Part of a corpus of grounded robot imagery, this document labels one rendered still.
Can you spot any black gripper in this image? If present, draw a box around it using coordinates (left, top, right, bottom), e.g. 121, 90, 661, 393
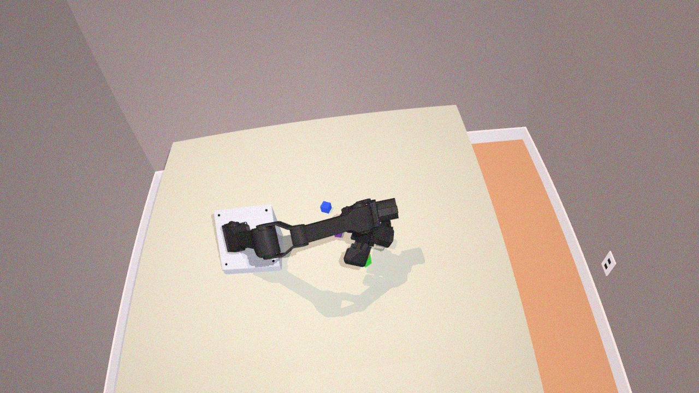
343, 231, 373, 267

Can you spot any blue block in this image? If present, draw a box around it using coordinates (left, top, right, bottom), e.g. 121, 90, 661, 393
320, 201, 331, 214

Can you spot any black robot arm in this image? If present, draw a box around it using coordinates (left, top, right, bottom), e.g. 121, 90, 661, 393
222, 198, 399, 260

